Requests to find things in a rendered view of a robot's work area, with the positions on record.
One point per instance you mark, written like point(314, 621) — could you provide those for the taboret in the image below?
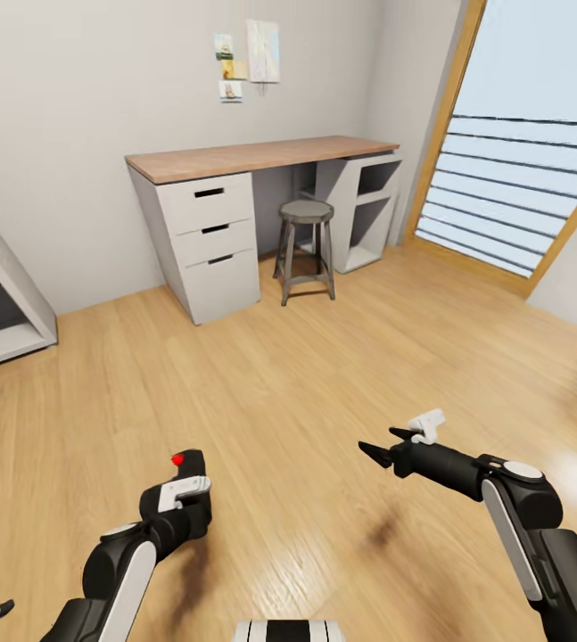
point(305, 212)

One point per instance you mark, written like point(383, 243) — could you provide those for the map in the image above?
point(240, 69)
point(263, 51)

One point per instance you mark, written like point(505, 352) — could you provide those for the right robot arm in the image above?
point(524, 506)

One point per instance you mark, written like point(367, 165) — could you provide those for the bookcase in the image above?
point(37, 328)

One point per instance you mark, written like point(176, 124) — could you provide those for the fixed window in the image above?
point(497, 196)

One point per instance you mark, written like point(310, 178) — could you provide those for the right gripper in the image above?
point(431, 461)

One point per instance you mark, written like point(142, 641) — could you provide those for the digital camera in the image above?
point(190, 463)

